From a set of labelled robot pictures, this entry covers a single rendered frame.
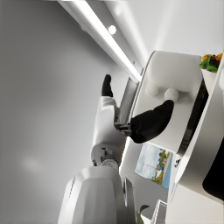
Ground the long ceiling light strip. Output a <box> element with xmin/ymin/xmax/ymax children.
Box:
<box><xmin>56</xmin><ymin>0</ymin><xmax>144</xmax><ymax>83</ymax></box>

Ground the landscape wall picture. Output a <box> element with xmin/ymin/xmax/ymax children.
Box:
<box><xmin>133</xmin><ymin>142</ymin><xmax>175</xmax><ymax>190</ymax></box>

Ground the pale air fryer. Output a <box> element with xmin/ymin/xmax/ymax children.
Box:
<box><xmin>129</xmin><ymin>50</ymin><xmax>224</xmax><ymax>206</ymax></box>

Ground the pale air fryer drawer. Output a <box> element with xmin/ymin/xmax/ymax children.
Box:
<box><xmin>174</xmin><ymin>53</ymin><xmax>224</xmax><ymax>206</ymax></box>

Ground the round ceiling spot light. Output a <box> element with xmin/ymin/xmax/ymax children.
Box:
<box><xmin>107</xmin><ymin>24</ymin><xmax>117</xmax><ymax>35</ymax></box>

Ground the green potted plant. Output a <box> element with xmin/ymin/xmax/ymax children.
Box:
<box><xmin>135</xmin><ymin>204</ymin><xmax>151</xmax><ymax>224</ymax></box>

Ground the white plate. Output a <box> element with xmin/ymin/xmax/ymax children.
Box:
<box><xmin>200</xmin><ymin>67</ymin><xmax>220</xmax><ymax>95</ymax></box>

